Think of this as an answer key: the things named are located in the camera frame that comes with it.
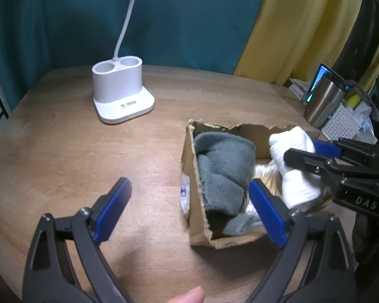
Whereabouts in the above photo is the brown cardboard box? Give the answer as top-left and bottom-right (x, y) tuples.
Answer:
(180, 118), (329, 250)

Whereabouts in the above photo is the white perforated plastic basket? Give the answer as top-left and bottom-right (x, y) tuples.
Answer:
(321, 103), (360, 140)

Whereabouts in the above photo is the grey sock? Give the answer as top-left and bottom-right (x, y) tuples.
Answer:
(194, 131), (257, 237)

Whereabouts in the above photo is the yellow green sponge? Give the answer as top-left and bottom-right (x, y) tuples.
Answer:
(345, 93), (362, 109)

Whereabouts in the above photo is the teal and yellow curtain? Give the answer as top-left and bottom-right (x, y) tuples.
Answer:
(0, 0), (379, 110)

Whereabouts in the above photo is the white sock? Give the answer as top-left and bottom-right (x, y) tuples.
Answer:
(268, 127), (322, 212)

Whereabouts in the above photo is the white desk lamp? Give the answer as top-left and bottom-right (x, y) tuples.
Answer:
(91, 0), (155, 124)

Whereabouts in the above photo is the person's thumb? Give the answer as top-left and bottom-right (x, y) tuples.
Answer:
(167, 286), (205, 303)

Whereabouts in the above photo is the steel travel mug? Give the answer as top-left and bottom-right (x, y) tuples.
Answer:
(304, 64), (348, 129)

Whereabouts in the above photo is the cotton swab bag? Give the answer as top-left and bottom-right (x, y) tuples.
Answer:
(252, 160), (282, 198)

